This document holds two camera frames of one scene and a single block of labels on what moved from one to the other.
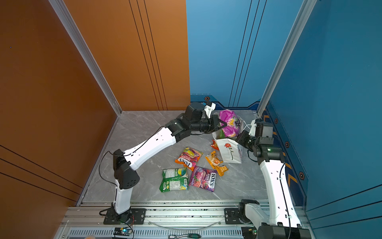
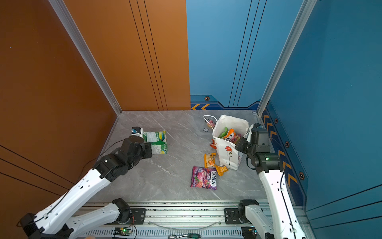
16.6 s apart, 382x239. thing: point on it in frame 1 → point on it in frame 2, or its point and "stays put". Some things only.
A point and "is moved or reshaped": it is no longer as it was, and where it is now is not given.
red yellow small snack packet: x=214 y=145 stays put
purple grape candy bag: x=229 y=117 is moved or reshaped
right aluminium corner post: x=304 y=12 stays put
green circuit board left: x=123 y=231 stays put
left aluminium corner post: x=88 y=54 stays put
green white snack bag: x=174 y=179 is moved or reshaped
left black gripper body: x=204 y=125 → x=146 y=153
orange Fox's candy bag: x=189 y=158 → x=231 y=134
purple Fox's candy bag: x=203 y=178 stays put
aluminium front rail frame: x=86 y=221 stays put
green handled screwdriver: x=190 y=235 stays put
